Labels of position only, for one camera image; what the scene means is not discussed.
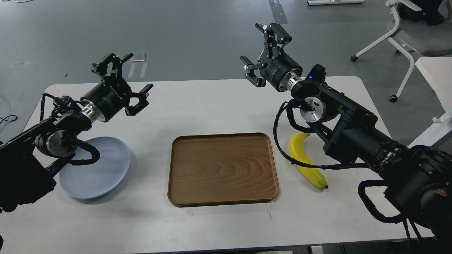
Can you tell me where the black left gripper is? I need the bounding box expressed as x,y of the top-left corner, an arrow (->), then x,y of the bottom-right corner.
81,53 -> 154,122

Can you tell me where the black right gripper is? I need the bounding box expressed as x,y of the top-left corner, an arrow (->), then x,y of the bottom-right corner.
240,23 -> 303,93

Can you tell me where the light blue plate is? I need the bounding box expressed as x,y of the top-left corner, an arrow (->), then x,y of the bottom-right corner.
58,137 -> 131,199

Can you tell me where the yellow banana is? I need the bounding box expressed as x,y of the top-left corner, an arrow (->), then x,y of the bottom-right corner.
289,133 -> 328,189

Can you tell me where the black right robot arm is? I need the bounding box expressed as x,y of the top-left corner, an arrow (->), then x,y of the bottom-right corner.
240,23 -> 452,248

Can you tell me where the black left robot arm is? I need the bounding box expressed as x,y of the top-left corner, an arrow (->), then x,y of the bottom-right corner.
0,53 -> 153,212

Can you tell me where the white table base far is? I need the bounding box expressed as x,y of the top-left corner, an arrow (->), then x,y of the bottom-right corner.
307,0 -> 365,6

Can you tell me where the brown wooden tray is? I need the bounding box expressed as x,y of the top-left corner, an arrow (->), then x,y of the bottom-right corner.
167,132 -> 280,207

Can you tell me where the white grey office chair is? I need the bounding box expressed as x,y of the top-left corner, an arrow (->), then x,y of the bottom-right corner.
350,0 -> 452,103

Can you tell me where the white side table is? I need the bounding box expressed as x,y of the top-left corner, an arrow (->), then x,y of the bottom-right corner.
409,57 -> 452,147

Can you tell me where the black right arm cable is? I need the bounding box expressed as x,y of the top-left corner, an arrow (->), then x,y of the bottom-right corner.
273,100 -> 369,170

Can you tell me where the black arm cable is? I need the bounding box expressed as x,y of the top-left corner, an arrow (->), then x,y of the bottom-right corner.
273,100 -> 369,170
64,138 -> 100,166

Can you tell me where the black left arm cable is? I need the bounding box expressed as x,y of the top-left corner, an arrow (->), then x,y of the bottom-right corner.
64,138 -> 100,166

